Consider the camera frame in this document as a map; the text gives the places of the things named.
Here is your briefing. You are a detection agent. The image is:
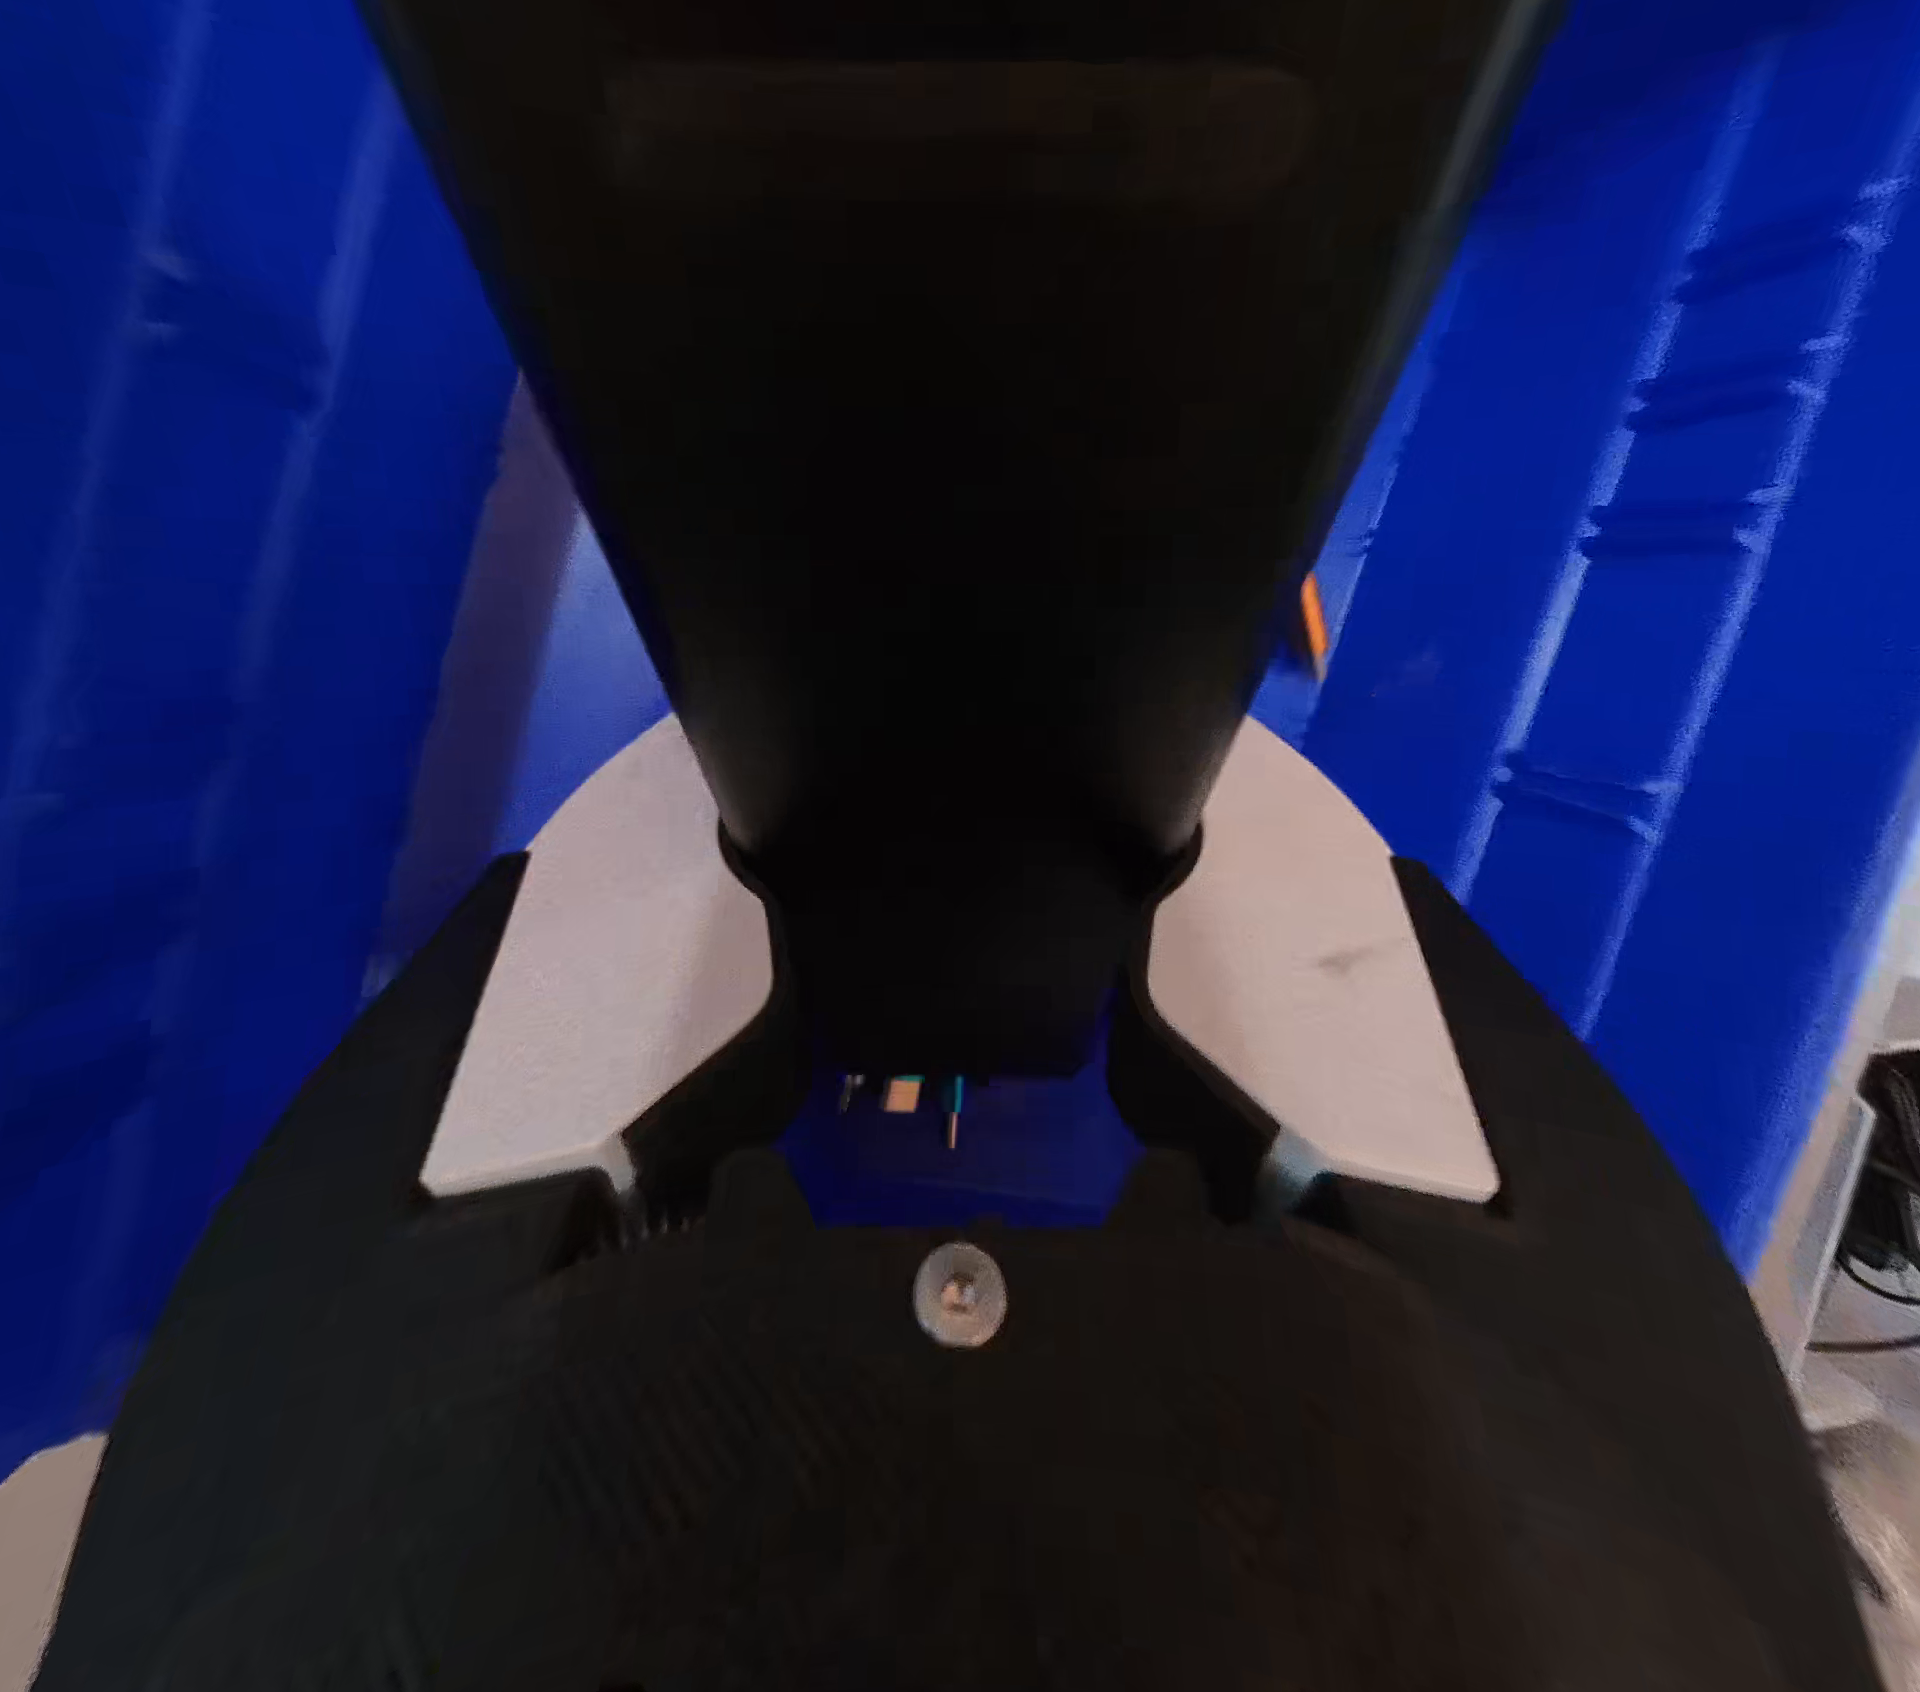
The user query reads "blue plastic bin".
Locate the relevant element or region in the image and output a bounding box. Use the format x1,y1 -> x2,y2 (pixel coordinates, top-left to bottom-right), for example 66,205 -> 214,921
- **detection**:
0,0 -> 1920,1476

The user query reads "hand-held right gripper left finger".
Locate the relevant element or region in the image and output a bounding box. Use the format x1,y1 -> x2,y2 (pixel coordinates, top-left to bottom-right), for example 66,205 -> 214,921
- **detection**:
417,715 -> 821,1202

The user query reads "black cable bundle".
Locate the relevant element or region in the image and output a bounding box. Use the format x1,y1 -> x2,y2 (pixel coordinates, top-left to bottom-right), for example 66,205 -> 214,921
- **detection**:
1852,1054 -> 1920,1305

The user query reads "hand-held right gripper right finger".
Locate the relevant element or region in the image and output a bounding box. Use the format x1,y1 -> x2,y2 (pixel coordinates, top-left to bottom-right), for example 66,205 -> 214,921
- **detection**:
1110,717 -> 1504,1206

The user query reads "black usb hub box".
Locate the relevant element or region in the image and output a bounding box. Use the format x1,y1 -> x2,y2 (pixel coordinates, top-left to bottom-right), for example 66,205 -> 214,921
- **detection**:
247,0 -> 1683,1082

